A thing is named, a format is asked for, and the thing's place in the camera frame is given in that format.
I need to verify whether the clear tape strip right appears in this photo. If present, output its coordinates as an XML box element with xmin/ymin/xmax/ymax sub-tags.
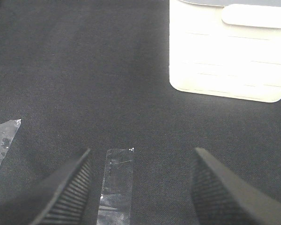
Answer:
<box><xmin>0</xmin><ymin>119</ymin><xmax>21</xmax><ymax>165</ymax></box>

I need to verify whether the clear tape strip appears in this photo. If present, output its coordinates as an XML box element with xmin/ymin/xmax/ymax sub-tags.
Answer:
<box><xmin>0</xmin><ymin>119</ymin><xmax>21</xmax><ymax>165</ymax></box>
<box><xmin>96</xmin><ymin>148</ymin><xmax>134</xmax><ymax>225</ymax></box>

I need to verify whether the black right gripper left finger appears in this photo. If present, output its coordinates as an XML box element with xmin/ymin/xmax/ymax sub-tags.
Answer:
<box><xmin>29</xmin><ymin>148</ymin><xmax>92</xmax><ymax>225</ymax></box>

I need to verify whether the clear tape strip center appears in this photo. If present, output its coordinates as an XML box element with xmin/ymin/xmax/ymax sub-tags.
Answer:
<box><xmin>96</xmin><ymin>148</ymin><xmax>134</xmax><ymax>225</ymax></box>

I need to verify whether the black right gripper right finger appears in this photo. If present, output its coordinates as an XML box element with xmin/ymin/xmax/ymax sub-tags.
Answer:
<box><xmin>190</xmin><ymin>148</ymin><xmax>281</xmax><ymax>225</ymax></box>

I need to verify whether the cream plastic storage basket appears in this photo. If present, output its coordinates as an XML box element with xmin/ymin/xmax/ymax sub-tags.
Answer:
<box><xmin>169</xmin><ymin>0</ymin><xmax>281</xmax><ymax>103</ymax></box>

